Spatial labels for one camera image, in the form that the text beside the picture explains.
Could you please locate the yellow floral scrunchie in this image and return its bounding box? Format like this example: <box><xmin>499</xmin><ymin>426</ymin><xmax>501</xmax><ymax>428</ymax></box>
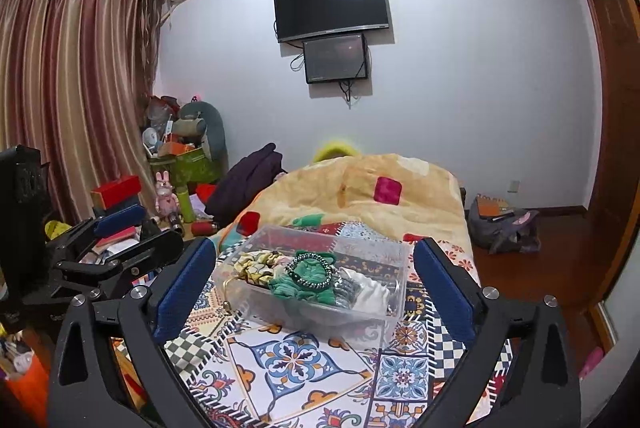
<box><xmin>233</xmin><ymin>249</ymin><xmax>292</xmax><ymax>287</ymax></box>

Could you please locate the black beaded bracelet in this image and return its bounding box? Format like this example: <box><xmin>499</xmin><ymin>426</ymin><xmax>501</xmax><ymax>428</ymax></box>
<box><xmin>284</xmin><ymin>251</ymin><xmax>338</xmax><ymax>293</ymax></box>

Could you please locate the gold ribbon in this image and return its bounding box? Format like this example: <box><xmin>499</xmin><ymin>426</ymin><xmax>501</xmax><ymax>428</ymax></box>
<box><xmin>221</xmin><ymin>275</ymin><xmax>239</xmax><ymax>315</ymax></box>

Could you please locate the red box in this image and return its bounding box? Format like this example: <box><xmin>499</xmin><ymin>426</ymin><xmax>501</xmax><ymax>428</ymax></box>
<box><xmin>90</xmin><ymin>175</ymin><xmax>141</xmax><ymax>211</ymax></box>

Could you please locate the grey green plush toy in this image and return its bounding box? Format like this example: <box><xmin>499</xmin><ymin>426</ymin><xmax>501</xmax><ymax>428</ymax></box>
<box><xmin>172</xmin><ymin>100</ymin><xmax>227</xmax><ymax>161</ymax></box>

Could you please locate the yellow green fuzzy pillow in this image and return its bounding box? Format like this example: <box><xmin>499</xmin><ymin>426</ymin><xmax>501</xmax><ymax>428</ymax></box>
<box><xmin>312</xmin><ymin>140</ymin><xmax>360</xmax><ymax>163</ymax></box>

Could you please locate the dark purple jacket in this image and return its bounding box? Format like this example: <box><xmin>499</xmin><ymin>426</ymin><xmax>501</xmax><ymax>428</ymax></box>
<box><xmin>205</xmin><ymin>142</ymin><xmax>284</xmax><ymax>229</ymax></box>

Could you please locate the green gift box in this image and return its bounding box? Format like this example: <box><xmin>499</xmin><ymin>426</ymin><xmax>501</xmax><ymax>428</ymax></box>
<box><xmin>149</xmin><ymin>148</ymin><xmax>222</xmax><ymax>187</ymax></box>

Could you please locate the wall power socket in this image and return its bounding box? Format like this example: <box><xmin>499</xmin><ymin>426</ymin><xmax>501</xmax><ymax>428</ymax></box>
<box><xmin>508</xmin><ymin>180</ymin><xmax>521</xmax><ymax>193</ymax></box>

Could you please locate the grey backpack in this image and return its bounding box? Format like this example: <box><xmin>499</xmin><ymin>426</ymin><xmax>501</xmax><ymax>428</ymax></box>
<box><xmin>466</xmin><ymin>195</ymin><xmax>541</xmax><ymax>254</ymax></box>

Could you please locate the clear plastic storage box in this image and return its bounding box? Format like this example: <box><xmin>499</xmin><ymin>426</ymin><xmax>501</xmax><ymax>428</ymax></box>
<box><xmin>213</xmin><ymin>226</ymin><xmax>409</xmax><ymax>350</ymax></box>

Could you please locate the pink slipper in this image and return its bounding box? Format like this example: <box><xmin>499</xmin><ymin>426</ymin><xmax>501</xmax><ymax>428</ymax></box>
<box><xmin>578</xmin><ymin>347</ymin><xmax>604</xmax><ymax>379</ymax></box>

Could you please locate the green knitted glove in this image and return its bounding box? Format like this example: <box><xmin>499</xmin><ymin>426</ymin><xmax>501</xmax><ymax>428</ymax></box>
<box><xmin>269</xmin><ymin>251</ymin><xmax>337</xmax><ymax>306</ymax></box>

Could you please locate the black wall television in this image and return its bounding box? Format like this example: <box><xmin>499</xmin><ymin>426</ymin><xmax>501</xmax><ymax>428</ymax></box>
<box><xmin>273</xmin><ymin>0</ymin><xmax>390</xmax><ymax>43</ymax></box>

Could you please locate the beige patchwork quilt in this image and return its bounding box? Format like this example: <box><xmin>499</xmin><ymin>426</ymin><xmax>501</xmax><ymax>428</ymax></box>
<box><xmin>243</xmin><ymin>154</ymin><xmax>473</xmax><ymax>263</ymax></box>

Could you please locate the white drawstring pouch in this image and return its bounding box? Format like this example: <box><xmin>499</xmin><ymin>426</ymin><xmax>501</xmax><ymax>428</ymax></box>
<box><xmin>334</xmin><ymin>268</ymin><xmax>392</xmax><ymax>315</ymax></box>

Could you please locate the red cylinder can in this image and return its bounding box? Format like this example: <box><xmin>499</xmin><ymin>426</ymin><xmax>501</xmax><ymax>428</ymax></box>
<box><xmin>190</xmin><ymin>221</ymin><xmax>218</xmax><ymax>237</ymax></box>

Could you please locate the patterned bed sheet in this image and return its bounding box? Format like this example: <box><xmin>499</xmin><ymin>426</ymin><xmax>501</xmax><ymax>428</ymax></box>
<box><xmin>112</xmin><ymin>219</ymin><xmax>516</xmax><ymax>428</ymax></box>

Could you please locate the brown wooden door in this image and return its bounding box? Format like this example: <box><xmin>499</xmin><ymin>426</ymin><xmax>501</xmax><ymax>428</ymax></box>
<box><xmin>587</xmin><ymin>0</ymin><xmax>639</xmax><ymax>306</ymax></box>

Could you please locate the small black wall monitor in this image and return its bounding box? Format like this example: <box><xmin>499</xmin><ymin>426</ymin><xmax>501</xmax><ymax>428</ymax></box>
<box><xmin>303</xmin><ymin>33</ymin><xmax>369</xmax><ymax>85</ymax></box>

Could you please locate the pink rabbit toy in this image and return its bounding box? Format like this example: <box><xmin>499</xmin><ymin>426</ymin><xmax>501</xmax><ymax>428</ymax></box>
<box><xmin>155</xmin><ymin>170</ymin><xmax>179</xmax><ymax>219</ymax></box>

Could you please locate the striped red curtain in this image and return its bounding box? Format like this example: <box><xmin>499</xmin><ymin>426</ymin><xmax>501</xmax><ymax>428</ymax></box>
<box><xmin>1</xmin><ymin>0</ymin><xmax>164</xmax><ymax>222</ymax></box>

